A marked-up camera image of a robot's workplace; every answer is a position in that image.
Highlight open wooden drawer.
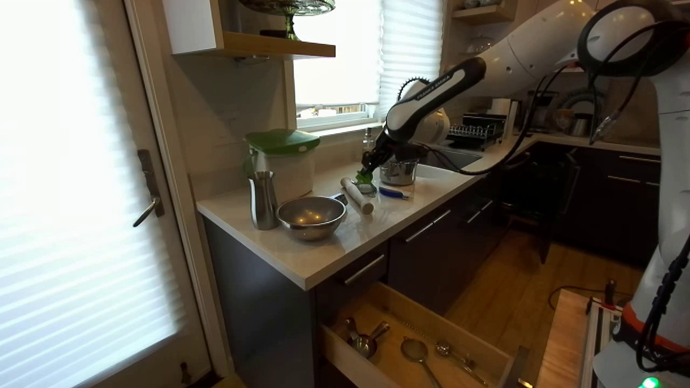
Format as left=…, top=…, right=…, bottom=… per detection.
left=321, top=282, right=522, bottom=388

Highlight blue white pen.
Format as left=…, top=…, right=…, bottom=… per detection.
left=380, top=185, right=410, bottom=199

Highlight metal measuring cups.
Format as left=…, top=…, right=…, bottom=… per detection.
left=344, top=317, right=390, bottom=358

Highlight metal utensil in drawer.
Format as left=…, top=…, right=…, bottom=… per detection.
left=435, top=340, right=489, bottom=388

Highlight dish rack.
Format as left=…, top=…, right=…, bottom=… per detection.
left=446, top=115, right=506, bottom=148

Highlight green object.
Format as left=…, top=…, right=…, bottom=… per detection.
left=356, top=170, right=378, bottom=196

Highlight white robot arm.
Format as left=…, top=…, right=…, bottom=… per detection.
left=363, top=0, right=690, bottom=381

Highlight long silver drawer handle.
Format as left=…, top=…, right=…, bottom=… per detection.
left=404, top=208, right=453, bottom=244

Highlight silver metal bowl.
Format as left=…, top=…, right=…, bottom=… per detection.
left=278, top=196, right=348, bottom=241

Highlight glass jar on counter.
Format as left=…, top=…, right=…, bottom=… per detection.
left=380, top=157, right=416, bottom=187

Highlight white rolled cylinder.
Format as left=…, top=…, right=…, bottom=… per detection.
left=340, top=179, right=372, bottom=216

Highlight white window blind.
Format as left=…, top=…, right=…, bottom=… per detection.
left=378, top=0, right=444, bottom=112

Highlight metal door handle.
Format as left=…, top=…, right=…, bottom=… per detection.
left=133, top=148, right=164, bottom=229

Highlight wooden side table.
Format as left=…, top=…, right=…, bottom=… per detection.
left=537, top=291, right=588, bottom=388

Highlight wooden wall shelf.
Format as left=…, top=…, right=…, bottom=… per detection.
left=162, top=0, right=339, bottom=60

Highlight metal strainer in drawer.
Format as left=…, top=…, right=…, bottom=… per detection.
left=402, top=339, right=441, bottom=388

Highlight white door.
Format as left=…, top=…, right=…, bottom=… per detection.
left=0, top=0, right=212, bottom=388

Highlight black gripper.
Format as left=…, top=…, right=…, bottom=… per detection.
left=363, top=132, right=402, bottom=179

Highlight silver drawer handle middle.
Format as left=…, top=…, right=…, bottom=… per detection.
left=343, top=255, right=385, bottom=286

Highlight dark kitchen base cabinet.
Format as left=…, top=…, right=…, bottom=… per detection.
left=198, top=139, right=660, bottom=388

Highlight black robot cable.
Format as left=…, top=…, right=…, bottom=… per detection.
left=459, top=0, right=690, bottom=179

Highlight steel soap dispenser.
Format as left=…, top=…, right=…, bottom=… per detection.
left=247, top=148, right=278, bottom=231

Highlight white container green lid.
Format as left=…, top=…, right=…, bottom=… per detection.
left=244, top=129, right=320, bottom=202

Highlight silver cabinet handle far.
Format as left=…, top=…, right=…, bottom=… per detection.
left=466, top=200, right=494, bottom=223

